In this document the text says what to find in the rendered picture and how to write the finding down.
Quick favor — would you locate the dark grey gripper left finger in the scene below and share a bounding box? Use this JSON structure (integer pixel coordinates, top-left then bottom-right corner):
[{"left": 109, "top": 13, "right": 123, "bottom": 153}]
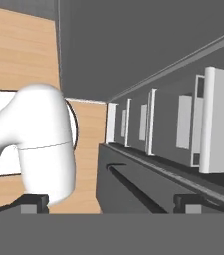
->
[{"left": 0, "top": 193, "right": 50, "bottom": 215}]

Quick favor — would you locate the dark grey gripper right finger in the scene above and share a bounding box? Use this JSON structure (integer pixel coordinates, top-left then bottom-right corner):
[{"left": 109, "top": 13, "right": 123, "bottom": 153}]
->
[{"left": 172, "top": 193, "right": 224, "bottom": 215}]

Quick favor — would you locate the dark grey fridge door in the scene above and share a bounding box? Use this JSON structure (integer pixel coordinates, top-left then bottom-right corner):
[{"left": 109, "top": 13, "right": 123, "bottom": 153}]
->
[{"left": 96, "top": 142, "right": 224, "bottom": 215}]

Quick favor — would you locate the white rounded bent thing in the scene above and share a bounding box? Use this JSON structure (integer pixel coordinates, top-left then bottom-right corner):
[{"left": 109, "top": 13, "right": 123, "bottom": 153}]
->
[{"left": 0, "top": 83, "right": 77, "bottom": 208}]

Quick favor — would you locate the large white door shelf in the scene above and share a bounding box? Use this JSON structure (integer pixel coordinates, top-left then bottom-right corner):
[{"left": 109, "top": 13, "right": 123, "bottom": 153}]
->
[{"left": 190, "top": 66, "right": 224, "bottom": 174}]

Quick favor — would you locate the light wood cupboard panel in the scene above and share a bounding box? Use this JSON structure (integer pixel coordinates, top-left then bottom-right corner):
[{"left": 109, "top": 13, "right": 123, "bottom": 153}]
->
[{"left": 0, "top": 4, "right": 109, "bottom": 214}]

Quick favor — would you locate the black bar door handle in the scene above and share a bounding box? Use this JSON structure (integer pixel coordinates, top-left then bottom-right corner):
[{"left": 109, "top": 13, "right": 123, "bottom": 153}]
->
[{"left": 106, "top": 163, "right": 168, "bottom": 214}]

